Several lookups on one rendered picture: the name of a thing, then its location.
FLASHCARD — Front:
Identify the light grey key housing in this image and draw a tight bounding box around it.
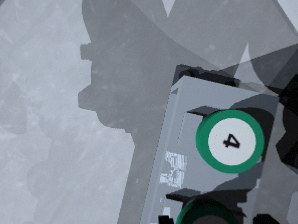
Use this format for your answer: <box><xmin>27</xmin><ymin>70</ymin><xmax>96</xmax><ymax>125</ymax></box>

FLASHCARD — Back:
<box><xmin>278</xmin><ymin>74</ymin><xmax>298</xmax><ymax>174</ymax></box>

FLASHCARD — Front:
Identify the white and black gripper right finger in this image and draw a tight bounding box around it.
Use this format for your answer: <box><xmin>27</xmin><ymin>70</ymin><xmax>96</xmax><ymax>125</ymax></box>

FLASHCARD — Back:
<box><xmin>253</xmin><ymin>214</ymin><xmax>280</xmax><ymax>224</ymax></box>

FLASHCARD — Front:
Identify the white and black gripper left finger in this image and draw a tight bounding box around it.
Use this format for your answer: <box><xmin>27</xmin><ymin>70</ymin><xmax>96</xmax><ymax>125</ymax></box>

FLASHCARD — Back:
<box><xmin>158</xmin><ymin>215</ymin><xmax>174</xmax><ymax>224</ymax></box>

